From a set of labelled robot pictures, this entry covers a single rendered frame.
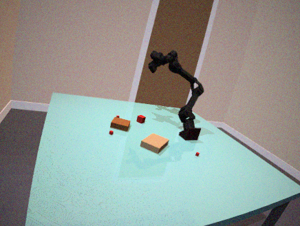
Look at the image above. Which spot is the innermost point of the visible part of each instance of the brown rectangular block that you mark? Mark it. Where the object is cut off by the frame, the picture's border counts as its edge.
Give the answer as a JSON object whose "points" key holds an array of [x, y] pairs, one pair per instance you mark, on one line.
{"points": [[120, 124]]}

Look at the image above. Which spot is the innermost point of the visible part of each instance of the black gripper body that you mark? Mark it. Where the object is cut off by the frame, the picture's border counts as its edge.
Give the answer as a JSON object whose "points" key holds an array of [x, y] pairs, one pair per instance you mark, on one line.
{"points": [[153, 66]]}

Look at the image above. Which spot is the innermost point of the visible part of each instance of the red cube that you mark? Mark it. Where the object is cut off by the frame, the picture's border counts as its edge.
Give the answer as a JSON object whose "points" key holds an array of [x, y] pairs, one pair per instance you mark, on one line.
{"points": [[141, 119]]}

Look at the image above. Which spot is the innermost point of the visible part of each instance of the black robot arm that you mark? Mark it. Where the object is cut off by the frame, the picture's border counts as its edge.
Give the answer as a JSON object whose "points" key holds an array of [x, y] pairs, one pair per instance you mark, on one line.
{"points": [[174, 66]]}

